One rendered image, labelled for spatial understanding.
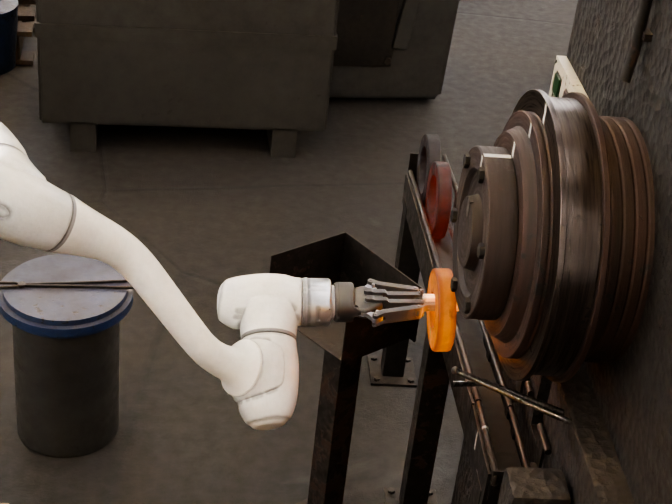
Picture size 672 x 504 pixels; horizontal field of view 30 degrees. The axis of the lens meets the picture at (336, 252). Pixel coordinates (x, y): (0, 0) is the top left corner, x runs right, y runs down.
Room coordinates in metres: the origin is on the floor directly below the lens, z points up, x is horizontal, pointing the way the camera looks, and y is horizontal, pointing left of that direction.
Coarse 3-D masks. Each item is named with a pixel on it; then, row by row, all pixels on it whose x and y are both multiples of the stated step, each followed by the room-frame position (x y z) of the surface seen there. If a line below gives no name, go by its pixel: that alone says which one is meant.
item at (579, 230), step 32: (544, 96) 1.79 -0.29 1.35; (544, 128) 1.75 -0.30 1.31; (576, 128) 1.72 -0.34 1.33; (576, 160) 1.66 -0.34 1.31; (576, 192) 1.62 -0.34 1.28; (576, 224) 1.59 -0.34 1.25; (576, 256) 1.57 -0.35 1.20; (576, 288) 1.55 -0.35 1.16; (544, 320) 1.55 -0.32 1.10; (576, 320) 1.55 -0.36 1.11; (544, 352) 1.55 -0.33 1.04; (576, 352) 1.56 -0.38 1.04
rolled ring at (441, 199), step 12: (432, 168) 2.71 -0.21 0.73; (444, 168) 2.66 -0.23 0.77; (432, 180) 2.72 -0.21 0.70; (444, 180) 2.62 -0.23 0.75; (432, 192) 2.72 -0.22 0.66; (444, 192) 2.60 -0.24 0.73; (432, 204) 2.71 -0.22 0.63; (444, 204) 2.58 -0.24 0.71; (432, 216) 2.68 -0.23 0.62; (444, 216) 2.58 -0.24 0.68; (432, 228) 2.60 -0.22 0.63; (444, 228) 2.58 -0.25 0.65
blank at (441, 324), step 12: (432, 276) 1.99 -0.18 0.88; (444, 276) 1.95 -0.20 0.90; (432, 288) 1.98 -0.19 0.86; (444, 288) 1.93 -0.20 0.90; (444, 300) 1.91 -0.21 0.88; (432, 312) 1.98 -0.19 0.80; (444, 312) 1.89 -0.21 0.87; (432, 324) 1.96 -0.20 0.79; (444, 324) 1.88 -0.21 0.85; (432, 336) 1.93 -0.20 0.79; (444, 336) 1.88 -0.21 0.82; (432, 348) 1.91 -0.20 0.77; (444, 348) 1.89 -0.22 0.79
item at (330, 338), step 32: (288, 256) 2.28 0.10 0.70; (320, 256) 2.34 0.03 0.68; (352, 256) 2.36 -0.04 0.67; (416, 320) 2.19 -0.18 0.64; (352, 352) 2.08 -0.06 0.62; (352, 384) 2.19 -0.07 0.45; (320, 416) 2.20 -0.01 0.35; (352, 416) 2.20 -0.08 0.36; (320, 448) 2.19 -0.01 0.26; (320, 480) 2.18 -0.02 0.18
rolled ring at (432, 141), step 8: (424, 136) 2.89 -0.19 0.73; (432, 136) 2.86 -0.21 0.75; (424, 144) 2.87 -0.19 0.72; (432, 144) 2.82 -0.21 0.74; (440, 144) 2.83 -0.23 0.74; (424, 152) 2.91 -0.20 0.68; (432, 152) 2.80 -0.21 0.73; (440, 152) 2.80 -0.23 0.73; (424, 160) 2.91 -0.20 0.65; (432, 160) 2.78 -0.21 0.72; (440, 160) 2.79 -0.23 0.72; (424, 168) 2.91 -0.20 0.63; (416, 176) 2.92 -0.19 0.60; (424, 176) 2.89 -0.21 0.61; (424, 184) 2.88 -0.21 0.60; (424, 192) 2.77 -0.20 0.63; (424, 200) 2.77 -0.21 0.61
